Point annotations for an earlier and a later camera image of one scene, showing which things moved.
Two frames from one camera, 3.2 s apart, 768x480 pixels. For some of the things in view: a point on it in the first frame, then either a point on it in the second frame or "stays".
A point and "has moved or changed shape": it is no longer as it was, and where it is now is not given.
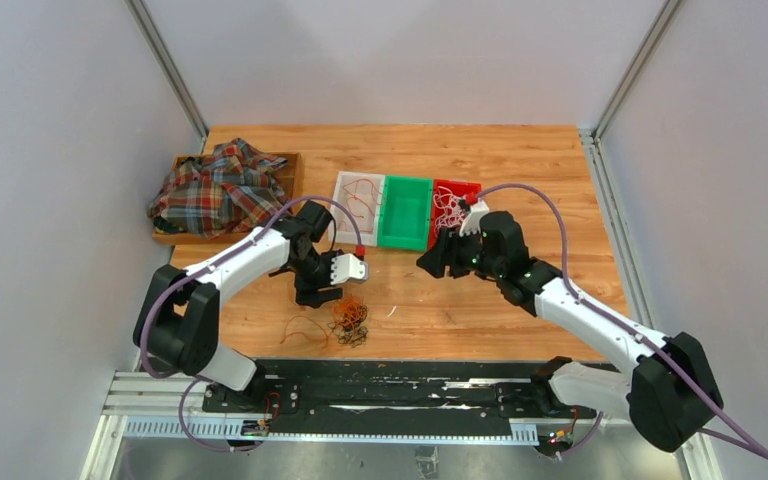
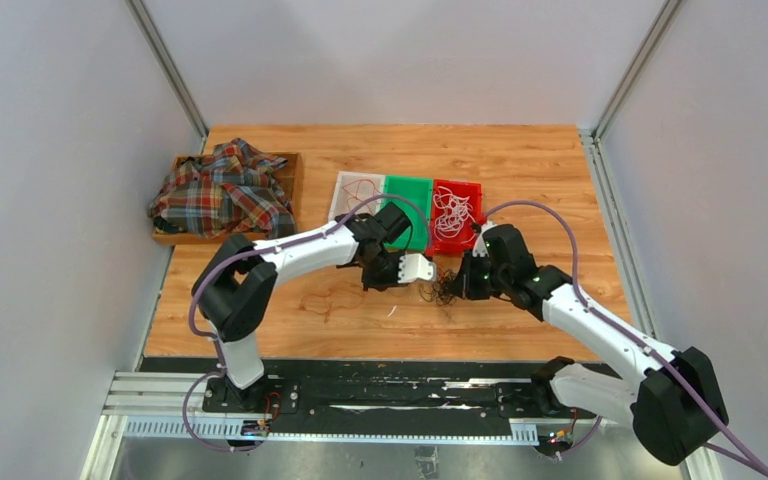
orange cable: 355,196 stays
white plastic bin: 363,194 stays
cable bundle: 348,316 → 438,290
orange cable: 310,338 has moved or changed shape
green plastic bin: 404,217 stays
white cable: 451,213 stays
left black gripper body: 315,267 → 382,272
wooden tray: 291,178 stays
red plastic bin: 446,212 stays
